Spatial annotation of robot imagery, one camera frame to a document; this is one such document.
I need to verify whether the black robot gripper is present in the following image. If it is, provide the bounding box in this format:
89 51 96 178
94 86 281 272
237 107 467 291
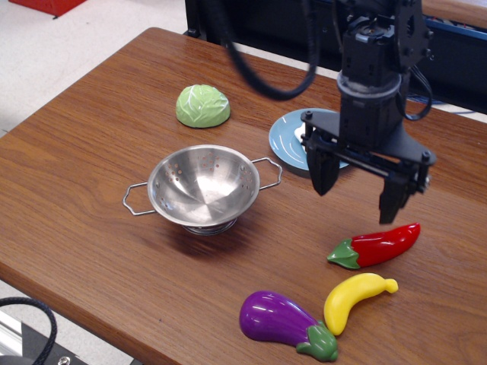
301 71 436 224

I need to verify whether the yellow toy banana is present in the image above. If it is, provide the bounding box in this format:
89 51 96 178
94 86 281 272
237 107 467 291
323 273 399 335

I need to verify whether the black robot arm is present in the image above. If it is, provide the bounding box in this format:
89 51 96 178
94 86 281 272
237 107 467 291
301 1 436 224

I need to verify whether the toy fried egg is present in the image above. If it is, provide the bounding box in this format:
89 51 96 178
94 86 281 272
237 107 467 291
294 123 306 144

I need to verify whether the red toy chili pepper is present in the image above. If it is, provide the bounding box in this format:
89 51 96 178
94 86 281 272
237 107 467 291
326 223 421 270

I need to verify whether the light blue plate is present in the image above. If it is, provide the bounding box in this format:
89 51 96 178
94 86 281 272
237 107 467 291
269 108 332 177

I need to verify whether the purple toy eggplant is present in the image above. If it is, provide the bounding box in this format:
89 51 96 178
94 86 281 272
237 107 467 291
239 290 339 362

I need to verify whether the green toy cabbage half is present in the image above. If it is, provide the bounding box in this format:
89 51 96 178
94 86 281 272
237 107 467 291
176 84 231 129

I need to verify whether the red box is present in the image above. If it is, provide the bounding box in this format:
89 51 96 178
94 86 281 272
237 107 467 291
9 0 85 17

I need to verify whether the black metal frame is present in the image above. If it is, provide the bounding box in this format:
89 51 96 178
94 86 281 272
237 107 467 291
184 0 487 115

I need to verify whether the steel colander with handles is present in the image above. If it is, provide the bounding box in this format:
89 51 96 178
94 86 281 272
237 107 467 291
123 144 283 236

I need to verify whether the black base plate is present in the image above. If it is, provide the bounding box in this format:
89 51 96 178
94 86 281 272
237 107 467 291
0 322 92 365

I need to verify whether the black braided cable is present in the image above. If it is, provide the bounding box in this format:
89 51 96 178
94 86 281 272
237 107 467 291
0 297 59 365

